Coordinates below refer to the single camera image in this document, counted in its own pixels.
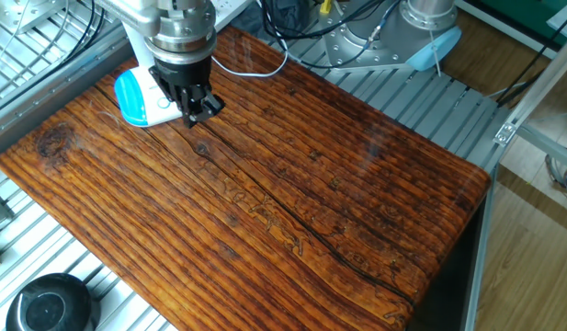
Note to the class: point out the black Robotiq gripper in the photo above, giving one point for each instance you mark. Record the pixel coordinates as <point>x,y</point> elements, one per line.
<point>184,73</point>

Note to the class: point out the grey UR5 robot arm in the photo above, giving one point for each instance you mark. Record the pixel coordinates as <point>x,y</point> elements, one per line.
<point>182,27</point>

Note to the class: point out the wood grain table board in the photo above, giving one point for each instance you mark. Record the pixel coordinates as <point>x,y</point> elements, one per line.
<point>241,193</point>

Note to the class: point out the white power strip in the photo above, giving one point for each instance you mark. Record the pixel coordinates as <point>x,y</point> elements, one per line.
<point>230,9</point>

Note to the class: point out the dark grey cloth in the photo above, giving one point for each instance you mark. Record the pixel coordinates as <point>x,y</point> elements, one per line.
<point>287,16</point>

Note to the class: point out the silver perforated mounting plate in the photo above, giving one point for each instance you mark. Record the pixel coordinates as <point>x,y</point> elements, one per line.
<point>21,14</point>

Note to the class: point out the black round speaker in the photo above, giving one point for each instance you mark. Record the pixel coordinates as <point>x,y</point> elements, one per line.
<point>51,305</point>

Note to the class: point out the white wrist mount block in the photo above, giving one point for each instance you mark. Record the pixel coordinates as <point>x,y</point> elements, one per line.
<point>127,14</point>

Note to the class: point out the aluminium frame bar with bracket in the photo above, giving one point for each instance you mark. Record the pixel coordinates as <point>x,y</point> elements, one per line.
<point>536,87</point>

